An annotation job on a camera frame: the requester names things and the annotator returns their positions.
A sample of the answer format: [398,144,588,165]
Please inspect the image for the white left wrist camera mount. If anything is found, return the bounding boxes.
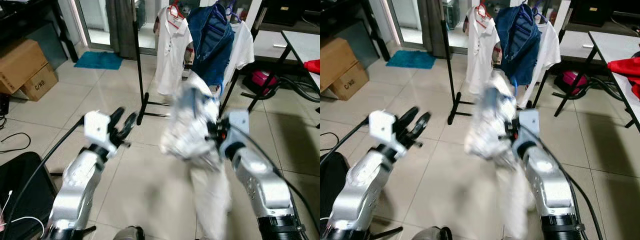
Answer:
[83,110,121,156]
[368,109,402,155]

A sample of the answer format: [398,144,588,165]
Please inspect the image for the black clothes rack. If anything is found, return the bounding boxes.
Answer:
[130,0,264,126]
[439,0,572,126]

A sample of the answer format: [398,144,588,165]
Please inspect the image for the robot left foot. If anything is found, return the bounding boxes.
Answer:
[410,225,454,240]
[112,225,146,240]

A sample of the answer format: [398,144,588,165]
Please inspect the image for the large plain cardboard box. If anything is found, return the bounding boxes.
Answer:
[320,37,362,94]
[0,38,50,95]

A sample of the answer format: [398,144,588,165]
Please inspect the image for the white trousers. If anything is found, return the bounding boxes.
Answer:
[463,69,537,240]
[158,72,234,240]

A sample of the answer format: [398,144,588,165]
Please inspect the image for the red garment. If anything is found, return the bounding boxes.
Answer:
[607,52,640,101]
[303,58,321,76]

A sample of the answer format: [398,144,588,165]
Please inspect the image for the magenta bag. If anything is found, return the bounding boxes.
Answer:
[249,69,279,96]
[559,69,589,96]

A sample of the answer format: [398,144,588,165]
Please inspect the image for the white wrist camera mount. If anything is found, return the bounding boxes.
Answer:
[219,109,250,161]
[368,109,402,155]
[83,110,121,156]
[517,108,542,157]

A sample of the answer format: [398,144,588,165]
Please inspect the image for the grey curtain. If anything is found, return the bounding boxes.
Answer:
[104,0,146,60]
[417,0,454,59]

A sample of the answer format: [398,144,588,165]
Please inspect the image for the teal floor mat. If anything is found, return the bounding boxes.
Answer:
[384,49,437,70]
[73,50,124,71]

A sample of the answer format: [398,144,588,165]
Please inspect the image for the red clothes hanger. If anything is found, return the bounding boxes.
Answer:
[167,2,184,24]
[474,2,494,22]

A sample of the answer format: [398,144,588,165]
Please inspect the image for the blue denim garment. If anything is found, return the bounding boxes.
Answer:
[494,3,543,88]
[186,3,236,89]

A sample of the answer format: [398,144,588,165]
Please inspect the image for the purple clothes hanger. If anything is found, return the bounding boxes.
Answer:
[212,0,244,24]
[519,0,549,24]

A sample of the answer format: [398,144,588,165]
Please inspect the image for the white table with black legs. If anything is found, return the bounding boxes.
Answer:
[552,30,640,134]
[244,29,321,114]

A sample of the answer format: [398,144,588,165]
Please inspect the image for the black desk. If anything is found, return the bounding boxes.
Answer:
[0,0,82,64]
[320,0,397,62]

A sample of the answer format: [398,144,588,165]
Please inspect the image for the plain white t-shirt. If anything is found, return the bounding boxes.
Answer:
[522,19,562,109]
[219,19,256,97]

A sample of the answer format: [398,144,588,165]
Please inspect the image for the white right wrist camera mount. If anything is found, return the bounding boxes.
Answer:
[517,108,542,157]
[219,109,250,161]

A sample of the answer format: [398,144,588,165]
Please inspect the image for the black hose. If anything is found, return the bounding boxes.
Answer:
[584,74,627,102]
[276,74,321,104]

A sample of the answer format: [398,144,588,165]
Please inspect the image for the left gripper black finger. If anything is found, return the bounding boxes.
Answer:
[122,111,139,141]
[412,111,432,143]
[110,106,126,132]
[397,106,420,133]

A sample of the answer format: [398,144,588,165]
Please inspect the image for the small printed cardboard box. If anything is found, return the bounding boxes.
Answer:
[342,62,371,101]
[19,62,60,103]

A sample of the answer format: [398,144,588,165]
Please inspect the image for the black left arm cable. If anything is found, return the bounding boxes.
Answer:
[320,117,371,164]
[0,117,86,237]

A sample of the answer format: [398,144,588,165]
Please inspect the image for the thin white cable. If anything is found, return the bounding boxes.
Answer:
[0,188,46,240]

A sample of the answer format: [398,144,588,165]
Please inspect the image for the white polo shirt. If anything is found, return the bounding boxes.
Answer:
[152,4,194,97]
[464,4,501,97]

